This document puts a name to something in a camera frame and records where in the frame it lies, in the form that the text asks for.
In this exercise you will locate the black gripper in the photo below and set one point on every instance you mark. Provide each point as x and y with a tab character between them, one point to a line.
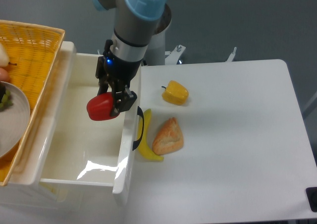
117	67

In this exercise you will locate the red bell pepper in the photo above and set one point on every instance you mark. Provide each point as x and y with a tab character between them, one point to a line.
100	107

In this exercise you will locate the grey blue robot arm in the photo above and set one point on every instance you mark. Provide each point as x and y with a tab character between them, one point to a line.
135	24

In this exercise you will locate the yellow bell pepper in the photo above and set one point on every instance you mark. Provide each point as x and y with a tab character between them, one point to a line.
175	93

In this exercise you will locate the white upper drawer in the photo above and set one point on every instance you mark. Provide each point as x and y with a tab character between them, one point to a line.
86	153

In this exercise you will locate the yellow banana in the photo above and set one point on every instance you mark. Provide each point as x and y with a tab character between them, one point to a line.
144	149

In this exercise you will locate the bread loaf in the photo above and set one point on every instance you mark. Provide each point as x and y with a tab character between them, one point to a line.
169	139

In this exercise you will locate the yellow wicker basket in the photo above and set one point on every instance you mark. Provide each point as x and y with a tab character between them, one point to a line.
33	49

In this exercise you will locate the grey plate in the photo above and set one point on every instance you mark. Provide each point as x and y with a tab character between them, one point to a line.
13	119

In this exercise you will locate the green grapes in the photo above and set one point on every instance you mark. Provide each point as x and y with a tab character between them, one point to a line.
5	99

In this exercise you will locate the peach fruit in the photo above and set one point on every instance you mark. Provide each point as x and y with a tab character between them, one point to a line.
4	76

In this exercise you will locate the pale pear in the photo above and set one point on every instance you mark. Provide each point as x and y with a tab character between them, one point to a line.
4	58

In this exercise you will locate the black corner device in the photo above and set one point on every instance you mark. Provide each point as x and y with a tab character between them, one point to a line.
311	193

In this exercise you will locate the black drawer handle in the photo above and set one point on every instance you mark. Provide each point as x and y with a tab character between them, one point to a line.
137	142

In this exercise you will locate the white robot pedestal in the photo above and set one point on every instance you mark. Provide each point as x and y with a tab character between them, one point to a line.
155	54

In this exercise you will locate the white table bracket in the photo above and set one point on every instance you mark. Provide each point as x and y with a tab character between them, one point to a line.
232	55
173	57

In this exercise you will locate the white right table bracket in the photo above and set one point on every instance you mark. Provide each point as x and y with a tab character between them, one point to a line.
232	55

